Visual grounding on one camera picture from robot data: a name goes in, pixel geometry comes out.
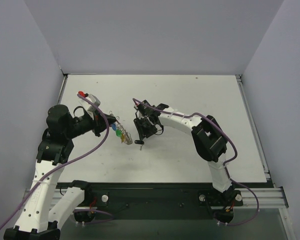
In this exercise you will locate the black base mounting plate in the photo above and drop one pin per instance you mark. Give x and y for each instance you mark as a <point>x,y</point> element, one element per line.
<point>155,201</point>

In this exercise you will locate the yellow key tag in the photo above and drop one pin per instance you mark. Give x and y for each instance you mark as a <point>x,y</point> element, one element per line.
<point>123,138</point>

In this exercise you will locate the metal disc keyring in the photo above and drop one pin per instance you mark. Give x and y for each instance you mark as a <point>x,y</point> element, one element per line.
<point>129,140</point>

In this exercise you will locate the black key tag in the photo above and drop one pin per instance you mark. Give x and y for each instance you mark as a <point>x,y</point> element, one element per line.
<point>140,143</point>

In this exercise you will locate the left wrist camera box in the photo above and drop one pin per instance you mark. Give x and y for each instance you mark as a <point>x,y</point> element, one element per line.
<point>90,101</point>

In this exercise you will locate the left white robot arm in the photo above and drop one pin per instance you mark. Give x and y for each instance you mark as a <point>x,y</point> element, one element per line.
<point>38,220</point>

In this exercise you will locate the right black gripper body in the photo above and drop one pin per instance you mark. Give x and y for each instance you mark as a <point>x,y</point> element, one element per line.
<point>145,128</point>

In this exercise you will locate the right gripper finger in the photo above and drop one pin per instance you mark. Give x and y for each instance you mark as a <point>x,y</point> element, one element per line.
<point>140,127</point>
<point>149,131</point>

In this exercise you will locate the blue key tag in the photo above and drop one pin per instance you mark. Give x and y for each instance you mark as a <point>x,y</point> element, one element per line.
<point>114,126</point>

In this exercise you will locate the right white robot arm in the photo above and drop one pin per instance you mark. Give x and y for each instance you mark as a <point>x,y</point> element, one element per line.
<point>210,142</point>

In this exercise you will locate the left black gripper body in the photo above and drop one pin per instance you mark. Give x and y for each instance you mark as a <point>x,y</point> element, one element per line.
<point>98,125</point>

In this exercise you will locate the green key tag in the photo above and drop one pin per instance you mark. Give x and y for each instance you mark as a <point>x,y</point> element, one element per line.
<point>118,133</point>

